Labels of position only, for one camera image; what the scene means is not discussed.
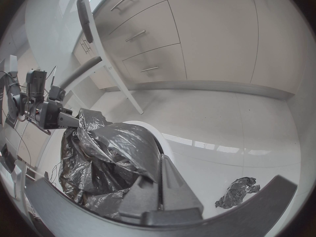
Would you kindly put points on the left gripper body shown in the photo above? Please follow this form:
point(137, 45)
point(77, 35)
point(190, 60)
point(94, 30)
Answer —
point(49, 116)

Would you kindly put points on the black plastic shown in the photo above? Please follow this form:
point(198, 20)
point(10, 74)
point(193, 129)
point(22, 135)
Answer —
point(237, 192)

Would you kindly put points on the white trash bin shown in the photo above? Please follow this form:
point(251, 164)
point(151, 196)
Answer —
point(166, 140)

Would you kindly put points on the grey white-legged chair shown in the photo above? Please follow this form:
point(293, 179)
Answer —
point(85, 21)

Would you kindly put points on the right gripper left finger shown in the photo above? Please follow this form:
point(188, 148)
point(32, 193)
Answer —
point(145, 196)

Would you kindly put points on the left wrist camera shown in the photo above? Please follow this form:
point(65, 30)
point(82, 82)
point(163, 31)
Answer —
point(56, 92)

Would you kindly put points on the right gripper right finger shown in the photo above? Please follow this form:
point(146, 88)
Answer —
point(175, 194)

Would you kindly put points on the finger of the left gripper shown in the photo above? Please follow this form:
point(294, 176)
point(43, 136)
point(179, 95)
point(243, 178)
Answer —
point(66, 120)

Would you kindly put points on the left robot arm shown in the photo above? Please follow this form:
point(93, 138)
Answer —
point(34, 83)

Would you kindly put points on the black plastic bag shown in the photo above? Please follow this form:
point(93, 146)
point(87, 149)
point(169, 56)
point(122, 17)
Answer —
point(111, 152)

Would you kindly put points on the beige cabinet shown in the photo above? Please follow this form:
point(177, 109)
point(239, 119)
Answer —
point(209, 33)

